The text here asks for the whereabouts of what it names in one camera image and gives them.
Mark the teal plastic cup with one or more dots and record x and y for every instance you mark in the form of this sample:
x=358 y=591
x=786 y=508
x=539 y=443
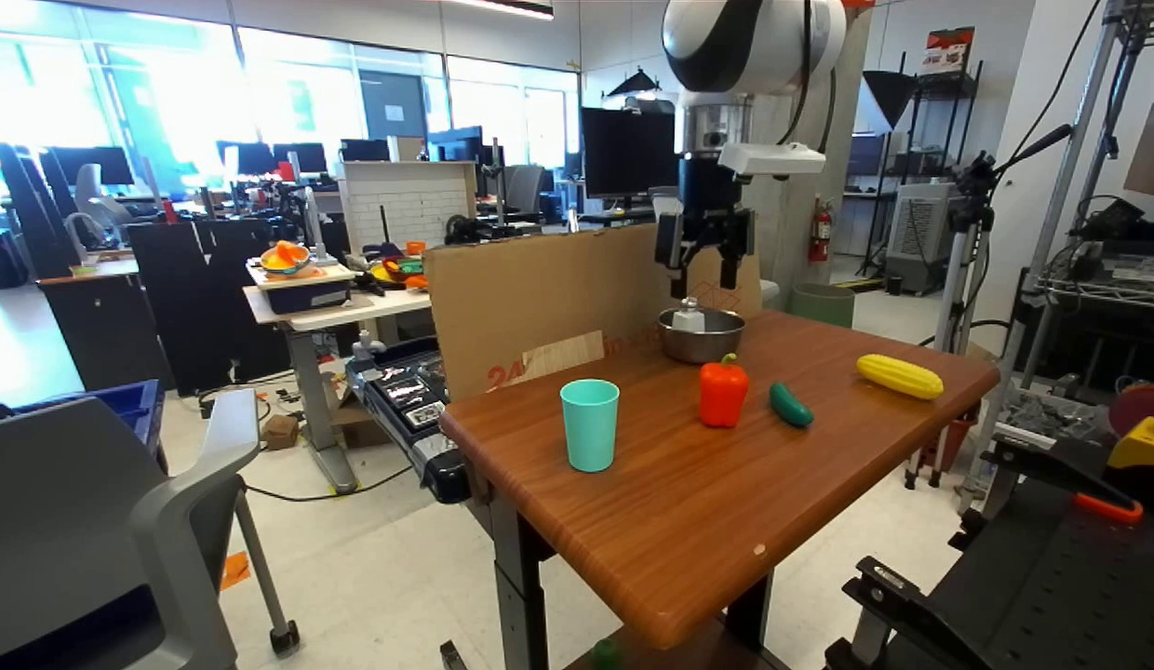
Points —
x=589 y=426

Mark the red wall sign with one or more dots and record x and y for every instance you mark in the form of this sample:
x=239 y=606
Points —
x=951 y=50

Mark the white salt cellar silver cap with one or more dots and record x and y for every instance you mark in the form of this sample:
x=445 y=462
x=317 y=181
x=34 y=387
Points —
x=692 y=320

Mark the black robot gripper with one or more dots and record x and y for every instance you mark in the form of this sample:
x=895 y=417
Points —
x=712 y=207

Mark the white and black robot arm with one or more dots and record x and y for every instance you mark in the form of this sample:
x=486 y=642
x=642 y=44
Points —
x=751 y=50

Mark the stainless steel pot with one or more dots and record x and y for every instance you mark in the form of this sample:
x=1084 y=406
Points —
x=700 y=339

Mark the grey plastic chair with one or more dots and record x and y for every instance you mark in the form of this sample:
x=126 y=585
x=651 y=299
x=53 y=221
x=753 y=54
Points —
x=95 y=546

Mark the white side table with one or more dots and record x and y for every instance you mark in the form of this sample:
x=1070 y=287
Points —
x=322 y=338

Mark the white board panel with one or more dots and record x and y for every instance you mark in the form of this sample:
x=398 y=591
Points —
x=410 y=200

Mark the brown cardboard panel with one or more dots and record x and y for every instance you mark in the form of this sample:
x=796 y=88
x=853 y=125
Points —
x=542 y=309

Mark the black equipment rack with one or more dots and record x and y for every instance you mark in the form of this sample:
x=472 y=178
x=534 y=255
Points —
x=410 y=411

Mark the red fire extinguisher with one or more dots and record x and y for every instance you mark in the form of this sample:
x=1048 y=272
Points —
x=820 y=231

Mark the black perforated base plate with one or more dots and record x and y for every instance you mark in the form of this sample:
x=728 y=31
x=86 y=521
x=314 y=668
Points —
x=1073 y=581

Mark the blue plastic bin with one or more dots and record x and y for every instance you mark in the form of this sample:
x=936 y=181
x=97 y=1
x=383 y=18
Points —
x=137 y=411

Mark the orange toy bell pepper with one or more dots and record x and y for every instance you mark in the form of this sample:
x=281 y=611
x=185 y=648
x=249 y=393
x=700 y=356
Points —
x=723 y=397

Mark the tripod with black camera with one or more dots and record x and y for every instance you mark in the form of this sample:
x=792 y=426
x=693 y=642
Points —
x=975 y=246

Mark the black tray with toys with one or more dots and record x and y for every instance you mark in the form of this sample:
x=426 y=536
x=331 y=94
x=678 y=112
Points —
x=300 y=281

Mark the yellow toy corn cob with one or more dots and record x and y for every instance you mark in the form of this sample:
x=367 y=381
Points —
x=899 y=377

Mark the orange black bar clamp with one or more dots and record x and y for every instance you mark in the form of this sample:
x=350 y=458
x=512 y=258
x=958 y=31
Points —
x=926 y=614
x=1107 y=508

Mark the brown wooden table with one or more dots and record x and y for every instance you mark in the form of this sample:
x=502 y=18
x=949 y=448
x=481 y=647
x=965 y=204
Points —
x=728 y=496

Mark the yellow emergency stop box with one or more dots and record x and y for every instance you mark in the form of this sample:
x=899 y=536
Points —
x=1146 y=441

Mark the black computer monitor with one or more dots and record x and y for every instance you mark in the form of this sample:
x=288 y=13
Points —
x=627 y=150

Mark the green toy cucumber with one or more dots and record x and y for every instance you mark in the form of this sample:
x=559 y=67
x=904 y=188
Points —
x=792 y=403

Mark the small green floor object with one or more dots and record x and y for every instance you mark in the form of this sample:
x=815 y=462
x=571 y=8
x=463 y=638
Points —
x=604 y=654

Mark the black metal shelf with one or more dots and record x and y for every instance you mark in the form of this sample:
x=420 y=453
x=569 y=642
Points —
x=926 y=171

